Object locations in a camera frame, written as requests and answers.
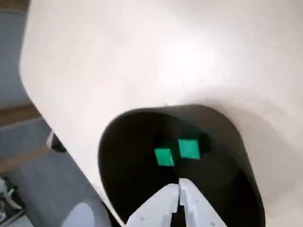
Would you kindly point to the green cube block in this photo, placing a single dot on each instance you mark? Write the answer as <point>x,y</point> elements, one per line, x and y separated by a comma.
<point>189,148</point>
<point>164,157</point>

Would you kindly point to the black pot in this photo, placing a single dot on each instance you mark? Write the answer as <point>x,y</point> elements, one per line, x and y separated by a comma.
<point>132,153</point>

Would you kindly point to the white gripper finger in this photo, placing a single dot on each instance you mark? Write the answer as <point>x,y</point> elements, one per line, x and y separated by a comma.
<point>156,208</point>
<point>198,210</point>

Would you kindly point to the table leg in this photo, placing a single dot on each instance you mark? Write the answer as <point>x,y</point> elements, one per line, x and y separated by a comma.
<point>55,142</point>

